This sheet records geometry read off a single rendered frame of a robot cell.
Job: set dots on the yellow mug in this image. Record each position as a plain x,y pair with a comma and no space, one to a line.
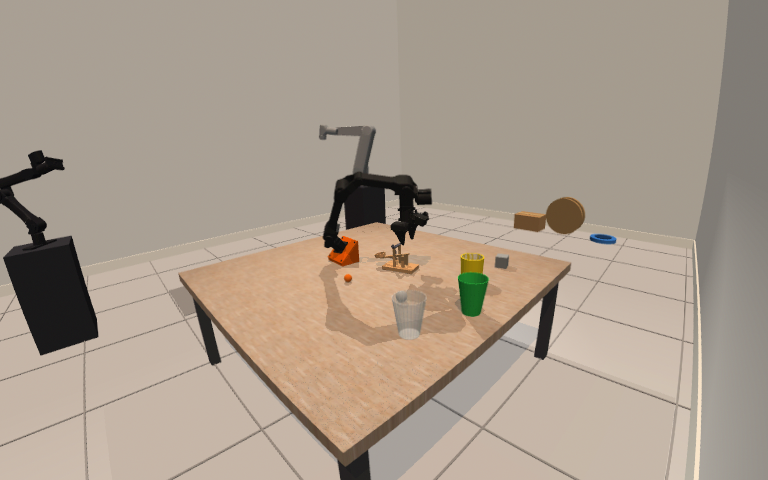
472,262

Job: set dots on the clear plastic cup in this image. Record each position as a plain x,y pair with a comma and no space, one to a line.
409,306

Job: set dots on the green cup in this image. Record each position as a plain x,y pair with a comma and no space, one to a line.
472,287

